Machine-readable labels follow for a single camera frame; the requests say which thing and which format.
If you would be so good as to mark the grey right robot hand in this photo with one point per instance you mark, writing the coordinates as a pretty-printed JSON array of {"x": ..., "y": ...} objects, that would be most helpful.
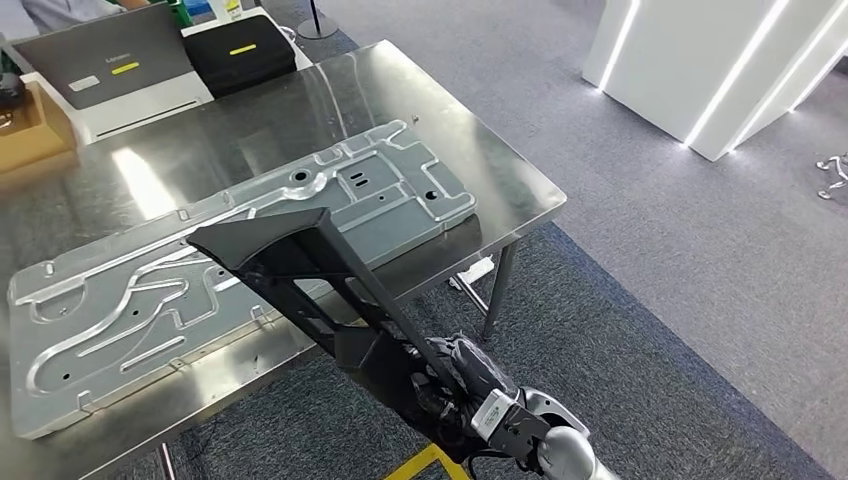
[{"x": 477, "y": 371}]

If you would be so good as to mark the black plastic bracket part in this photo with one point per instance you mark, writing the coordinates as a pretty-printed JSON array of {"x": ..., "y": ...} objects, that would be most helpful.
[{"x": 265, "y": 242}]

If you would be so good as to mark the steel workbench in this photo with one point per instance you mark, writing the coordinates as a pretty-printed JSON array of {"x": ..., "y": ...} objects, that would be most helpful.
[{"x": 232, "y": 132}]

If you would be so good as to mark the small white object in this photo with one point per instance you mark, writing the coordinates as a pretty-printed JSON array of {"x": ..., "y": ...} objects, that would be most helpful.
[{"x": 474, "y": 272}]

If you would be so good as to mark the grey stamped metal panel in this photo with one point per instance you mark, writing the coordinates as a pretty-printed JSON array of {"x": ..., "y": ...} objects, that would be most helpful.
[{"x": 397, "y": 218}]

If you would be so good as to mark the white lit display counter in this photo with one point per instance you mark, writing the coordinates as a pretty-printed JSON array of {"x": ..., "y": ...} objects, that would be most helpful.
[{"x": 662, "y": 66}]

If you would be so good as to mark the black stanchion base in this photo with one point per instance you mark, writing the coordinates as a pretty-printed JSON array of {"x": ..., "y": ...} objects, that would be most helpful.
[{"x": 316, "y": 28}]

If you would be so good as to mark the black carrying case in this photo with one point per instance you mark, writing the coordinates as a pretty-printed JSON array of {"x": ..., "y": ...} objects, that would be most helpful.
[{"x": 238, "y": 66}]

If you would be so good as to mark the chrome chair base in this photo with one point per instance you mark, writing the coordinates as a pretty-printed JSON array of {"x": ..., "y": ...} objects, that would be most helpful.
[{"x": 838, "y": 169}]

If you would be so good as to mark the green crate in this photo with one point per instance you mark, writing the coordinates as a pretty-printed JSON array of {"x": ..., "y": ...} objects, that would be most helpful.
[{"x": 177, "y": 13}]

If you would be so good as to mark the grey laptop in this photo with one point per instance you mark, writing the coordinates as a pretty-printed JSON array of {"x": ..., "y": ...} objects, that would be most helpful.
[{"x": 99, "y": 53}]

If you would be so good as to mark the cardboard box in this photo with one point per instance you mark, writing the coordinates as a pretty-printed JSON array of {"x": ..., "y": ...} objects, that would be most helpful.
[{"x": 33, "y": 146}]

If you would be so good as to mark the black device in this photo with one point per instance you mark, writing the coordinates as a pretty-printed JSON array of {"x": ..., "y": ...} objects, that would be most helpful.
[{"x": 10, "y": 89}]

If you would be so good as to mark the person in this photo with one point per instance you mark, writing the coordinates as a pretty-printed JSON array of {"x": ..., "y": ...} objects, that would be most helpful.
[{"x": 66, "y": 12}]

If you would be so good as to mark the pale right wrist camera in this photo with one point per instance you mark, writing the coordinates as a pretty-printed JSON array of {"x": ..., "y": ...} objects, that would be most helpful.
[{"x": 493, "y": 411}]

